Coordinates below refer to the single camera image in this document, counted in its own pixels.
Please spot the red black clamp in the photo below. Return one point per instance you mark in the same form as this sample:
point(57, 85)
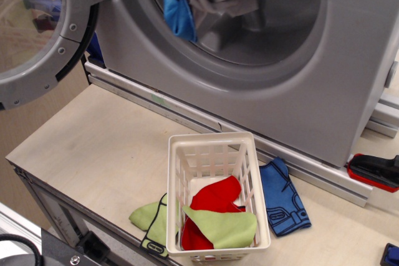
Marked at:
point(375, 171)

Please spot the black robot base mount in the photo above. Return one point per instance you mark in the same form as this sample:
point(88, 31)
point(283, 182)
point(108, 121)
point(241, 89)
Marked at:
point(42, 248)

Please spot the aluminium profile rail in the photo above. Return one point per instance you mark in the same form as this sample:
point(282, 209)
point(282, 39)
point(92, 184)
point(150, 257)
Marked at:
point(330, 178)

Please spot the grey toy washing machine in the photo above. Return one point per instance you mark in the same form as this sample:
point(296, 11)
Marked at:
point(304, 73)

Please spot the red felt shirt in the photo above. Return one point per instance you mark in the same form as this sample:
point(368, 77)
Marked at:
point(217, 197)

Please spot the blue black clamp corner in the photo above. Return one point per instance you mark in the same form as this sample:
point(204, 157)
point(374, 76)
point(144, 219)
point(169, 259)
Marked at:
point(390, 255)

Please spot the green felt cloth in basket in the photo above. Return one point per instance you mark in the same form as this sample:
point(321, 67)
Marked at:
point(224, 230)

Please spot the round washing machine door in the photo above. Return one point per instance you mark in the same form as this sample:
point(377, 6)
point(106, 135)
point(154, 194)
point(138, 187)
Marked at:
point(41, 42)

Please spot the blue felt cloth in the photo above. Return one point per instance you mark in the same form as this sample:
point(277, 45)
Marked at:
point(179, 18)

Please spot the blue object behind machine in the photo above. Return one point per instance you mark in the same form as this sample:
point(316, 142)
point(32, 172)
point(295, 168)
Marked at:
point(94, 49)

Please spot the blue felt jeans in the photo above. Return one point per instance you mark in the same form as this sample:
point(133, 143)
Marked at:
point(285, 210)

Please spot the green felt trousers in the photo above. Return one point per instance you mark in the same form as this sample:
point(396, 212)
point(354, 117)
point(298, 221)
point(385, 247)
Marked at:
point(152, 219)

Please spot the metal table frame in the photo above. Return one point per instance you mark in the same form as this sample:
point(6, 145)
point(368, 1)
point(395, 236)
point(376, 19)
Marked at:
point(83, 229)

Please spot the white plastic laundry basket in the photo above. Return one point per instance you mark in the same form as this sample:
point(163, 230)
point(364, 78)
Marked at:
point(198, 160)

